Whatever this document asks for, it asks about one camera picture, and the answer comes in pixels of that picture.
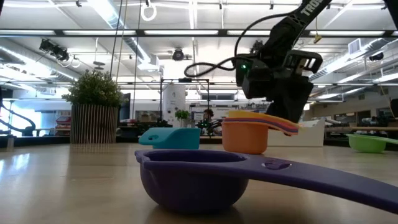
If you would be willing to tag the small green potted plant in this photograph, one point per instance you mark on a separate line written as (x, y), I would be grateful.
(182, 115)

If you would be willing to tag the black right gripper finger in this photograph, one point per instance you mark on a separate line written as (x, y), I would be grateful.
(298, 109)
(280, 109)

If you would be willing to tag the orange measuring cup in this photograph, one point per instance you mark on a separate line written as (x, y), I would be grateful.
(244, 138)

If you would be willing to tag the black overhead rig bar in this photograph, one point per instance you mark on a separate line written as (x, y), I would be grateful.
(140, 32)

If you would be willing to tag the teal measuring cup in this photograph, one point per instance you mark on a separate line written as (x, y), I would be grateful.
(174, 138)

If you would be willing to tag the white round column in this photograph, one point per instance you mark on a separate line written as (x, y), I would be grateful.
(174, 104)

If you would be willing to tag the dark indigo measuring cup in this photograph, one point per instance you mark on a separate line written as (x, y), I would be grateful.
(192, 186)

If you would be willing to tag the round black ceiling fixture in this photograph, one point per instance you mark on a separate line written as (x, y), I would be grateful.
(178, 54)

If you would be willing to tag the person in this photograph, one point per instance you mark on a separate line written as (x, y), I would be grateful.
(209, 119)

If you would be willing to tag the green plant in ribbed pot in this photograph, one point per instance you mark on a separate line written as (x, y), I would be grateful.
(93, 124)

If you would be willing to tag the green measuring cup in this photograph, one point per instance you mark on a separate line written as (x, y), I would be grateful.
(367, 144)

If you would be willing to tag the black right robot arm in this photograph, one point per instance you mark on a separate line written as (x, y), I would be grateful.
(295, 21)

